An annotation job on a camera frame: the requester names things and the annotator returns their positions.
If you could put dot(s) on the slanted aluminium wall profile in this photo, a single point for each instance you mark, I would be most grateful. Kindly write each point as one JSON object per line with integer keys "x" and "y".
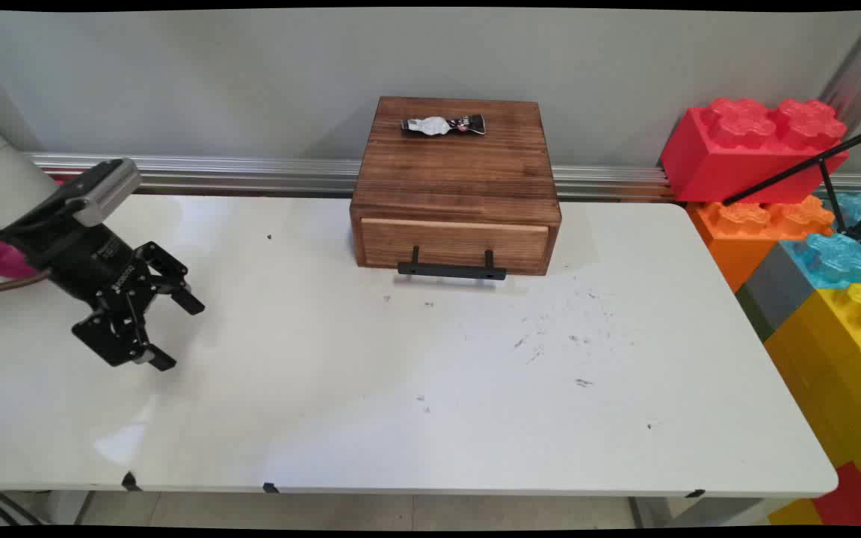
{"x": 860, "y": 67}

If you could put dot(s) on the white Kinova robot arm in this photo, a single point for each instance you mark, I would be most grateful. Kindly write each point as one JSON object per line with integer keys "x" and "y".
{"x": 6, "y": 179}

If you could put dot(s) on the yellow giant toy brick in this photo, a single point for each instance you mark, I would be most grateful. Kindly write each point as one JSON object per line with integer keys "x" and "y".
{"x": 834, "y": 359}

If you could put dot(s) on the horizontal aluminium rail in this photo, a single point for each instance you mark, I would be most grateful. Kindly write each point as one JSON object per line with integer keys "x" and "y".
{"x": 251, "y": 175}

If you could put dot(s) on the orange giant toy brick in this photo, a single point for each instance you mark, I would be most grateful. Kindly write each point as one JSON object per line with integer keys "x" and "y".
{"x": 737, "y": 237}

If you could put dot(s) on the wooden cabinet door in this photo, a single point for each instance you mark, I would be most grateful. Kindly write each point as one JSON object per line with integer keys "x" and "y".
{"x": 453, "y": 237}

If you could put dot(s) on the black tripod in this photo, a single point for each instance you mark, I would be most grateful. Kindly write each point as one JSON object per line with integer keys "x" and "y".
{"x": 789, "y": 173}

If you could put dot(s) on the brown wooden drawer cabinet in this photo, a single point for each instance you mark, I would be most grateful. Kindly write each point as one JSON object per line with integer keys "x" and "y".
{"x": 460, "y": 172}

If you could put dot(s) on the grey giant toy brick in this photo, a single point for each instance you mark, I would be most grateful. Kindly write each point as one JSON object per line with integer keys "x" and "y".
{"x": 778, "y": 291}

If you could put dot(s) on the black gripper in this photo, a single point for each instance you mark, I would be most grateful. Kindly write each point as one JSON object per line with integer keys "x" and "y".
{"x": 90, "y": 261}

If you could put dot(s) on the grey table leg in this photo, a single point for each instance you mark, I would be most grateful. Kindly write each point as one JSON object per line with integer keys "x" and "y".
{"x": 655, "y": 512}

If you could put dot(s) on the red giant toy brick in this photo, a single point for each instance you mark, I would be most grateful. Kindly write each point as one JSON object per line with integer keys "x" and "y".
{"x": 729, "y": 161}

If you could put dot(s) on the light blue giant toy brick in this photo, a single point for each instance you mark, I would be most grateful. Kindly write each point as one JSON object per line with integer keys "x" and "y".
{"x": 841, "y": 261}

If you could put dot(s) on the black white snack packet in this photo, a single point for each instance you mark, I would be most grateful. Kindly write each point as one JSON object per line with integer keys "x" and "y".
{"x": 442, "y": 125}

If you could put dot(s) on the pink round object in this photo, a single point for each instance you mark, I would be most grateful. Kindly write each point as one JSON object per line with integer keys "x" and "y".
{"x": 6, "y": 260}

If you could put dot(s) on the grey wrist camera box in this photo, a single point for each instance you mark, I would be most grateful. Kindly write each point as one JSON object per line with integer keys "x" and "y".
{"x": 105, "y": 193}

